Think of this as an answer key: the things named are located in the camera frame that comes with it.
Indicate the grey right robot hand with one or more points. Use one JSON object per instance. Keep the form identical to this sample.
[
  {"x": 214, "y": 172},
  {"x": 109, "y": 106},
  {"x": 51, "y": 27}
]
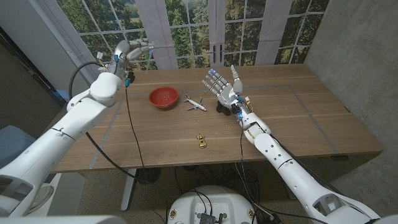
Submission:
[{"x": 225, "y": 88}]

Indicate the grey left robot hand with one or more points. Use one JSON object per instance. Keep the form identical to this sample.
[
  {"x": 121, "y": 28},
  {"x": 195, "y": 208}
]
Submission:
[{"x": 129, "y": 54}]

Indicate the clear plastic pipette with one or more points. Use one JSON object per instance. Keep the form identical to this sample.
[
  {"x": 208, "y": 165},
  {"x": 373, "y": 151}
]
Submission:
[{"x": 148, "y": 62}]

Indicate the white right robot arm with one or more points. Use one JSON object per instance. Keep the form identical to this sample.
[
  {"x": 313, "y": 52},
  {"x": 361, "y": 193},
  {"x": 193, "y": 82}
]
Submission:
[{"x": 295, "y": 168}]

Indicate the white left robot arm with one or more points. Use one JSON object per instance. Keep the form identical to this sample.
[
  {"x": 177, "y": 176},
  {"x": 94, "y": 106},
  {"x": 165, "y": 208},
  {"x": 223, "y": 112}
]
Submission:
[{"x": 56, "y": 137}]

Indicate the white toy airplane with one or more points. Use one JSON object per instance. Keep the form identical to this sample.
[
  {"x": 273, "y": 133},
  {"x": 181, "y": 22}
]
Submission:
[{"x": 195, "y": 104}]

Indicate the red bowl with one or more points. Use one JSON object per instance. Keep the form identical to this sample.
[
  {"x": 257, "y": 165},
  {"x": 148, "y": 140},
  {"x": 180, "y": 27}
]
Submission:
[{"x": 163, "y": 97}]

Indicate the yellow toy car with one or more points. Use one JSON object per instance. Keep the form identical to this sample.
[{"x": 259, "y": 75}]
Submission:
[{"x": 201, "y": 141}]

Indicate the window forest print backdrop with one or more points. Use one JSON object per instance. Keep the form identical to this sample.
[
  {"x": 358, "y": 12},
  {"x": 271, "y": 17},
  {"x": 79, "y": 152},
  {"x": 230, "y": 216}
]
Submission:
[{"x": 192, "y": 31}]

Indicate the small blue box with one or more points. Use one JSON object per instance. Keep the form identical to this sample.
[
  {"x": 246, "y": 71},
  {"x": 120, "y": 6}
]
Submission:
[{"x": 60, "y": 93}]

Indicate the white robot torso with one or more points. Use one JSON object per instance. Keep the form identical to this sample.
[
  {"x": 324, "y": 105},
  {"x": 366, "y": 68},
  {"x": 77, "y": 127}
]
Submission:
[{"x": 211, "y": 202}]

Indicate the black round floor fan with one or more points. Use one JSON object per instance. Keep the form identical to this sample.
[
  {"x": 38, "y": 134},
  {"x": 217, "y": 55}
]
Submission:
[{"x": 149, "y": 175}]

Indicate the white table leg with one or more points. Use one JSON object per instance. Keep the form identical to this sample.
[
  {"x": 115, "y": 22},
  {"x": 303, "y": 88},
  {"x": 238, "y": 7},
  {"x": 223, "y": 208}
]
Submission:
[{"x": 128, "y": 189}]

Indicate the blue-grey bin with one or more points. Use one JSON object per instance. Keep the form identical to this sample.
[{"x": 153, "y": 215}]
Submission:
[{"x": 12, "y": 140}]

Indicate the white floor platform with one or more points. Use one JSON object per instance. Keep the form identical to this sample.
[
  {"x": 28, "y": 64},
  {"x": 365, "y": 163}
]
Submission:
[{"x": 71, "y": 193}]

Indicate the white robot body edge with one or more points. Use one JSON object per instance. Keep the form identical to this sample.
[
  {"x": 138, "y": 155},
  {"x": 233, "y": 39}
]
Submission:
[{"x": 62, "y": 220}]

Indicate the black backdrop frame bar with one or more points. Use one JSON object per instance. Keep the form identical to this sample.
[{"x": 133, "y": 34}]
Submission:
[{"x": 31, "y": 68}]

